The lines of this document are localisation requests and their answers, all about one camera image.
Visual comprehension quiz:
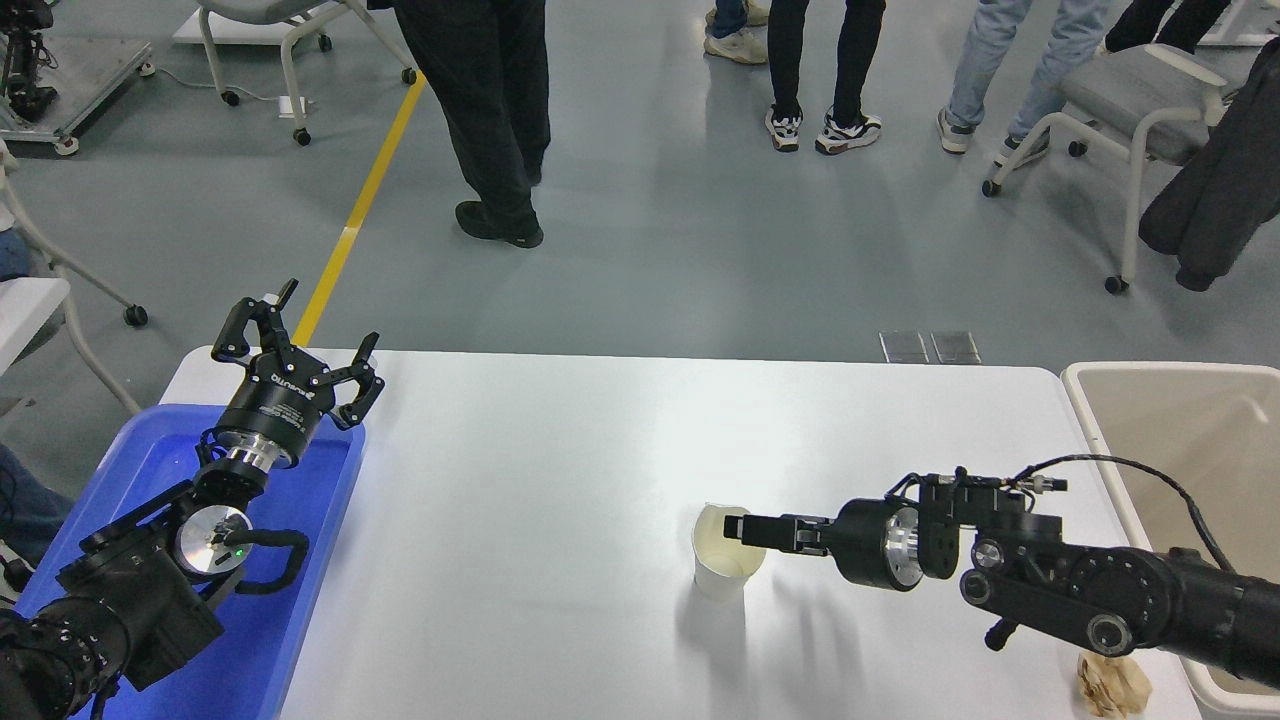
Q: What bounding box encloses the white paper cup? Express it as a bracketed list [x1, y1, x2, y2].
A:
[692, 503, 769, 601]

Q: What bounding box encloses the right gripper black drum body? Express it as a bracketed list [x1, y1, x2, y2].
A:
[828, 497, 896, 592]

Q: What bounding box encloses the crumpled tan paper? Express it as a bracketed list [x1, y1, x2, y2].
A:
[1077, 652, 1153, 719]

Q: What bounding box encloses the white furniture frame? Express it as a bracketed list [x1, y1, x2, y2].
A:
[1198, 0, 1280, 48]

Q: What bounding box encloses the grey wheeled platform cart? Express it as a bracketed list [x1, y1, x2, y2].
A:
[0, 38, 157, 157]

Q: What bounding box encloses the white wheeled chair frame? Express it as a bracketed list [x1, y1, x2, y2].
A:
[0, 140, 149, 328]

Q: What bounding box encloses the large beige bin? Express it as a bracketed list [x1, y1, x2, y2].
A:
[1060, 361, 1280, 720]

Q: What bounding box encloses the white wheeled chair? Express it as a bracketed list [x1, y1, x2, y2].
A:
[197, 0, 419, 147]

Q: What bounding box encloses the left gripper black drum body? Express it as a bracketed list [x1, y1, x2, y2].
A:
[220, 348, 339, 453]

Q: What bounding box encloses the blue plastic tray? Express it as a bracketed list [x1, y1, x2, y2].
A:
[15, 403, 368, 720]

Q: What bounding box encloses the grey seat white chair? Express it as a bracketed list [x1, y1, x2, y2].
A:
[983, 42, 1246, 295]

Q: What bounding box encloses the person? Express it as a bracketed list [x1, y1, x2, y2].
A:
[368, 0, 551, 249]
[1098, 0, 1233, 57]
[938, 0, 1116, 169]
[765, 0, 887, 156]
[703, 0, 771, 67]

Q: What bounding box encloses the black device stand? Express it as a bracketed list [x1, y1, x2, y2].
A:
[0, 0, 61, 123]

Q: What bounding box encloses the black jacket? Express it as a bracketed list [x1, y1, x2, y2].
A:
[1139, 38, 1280, 293]

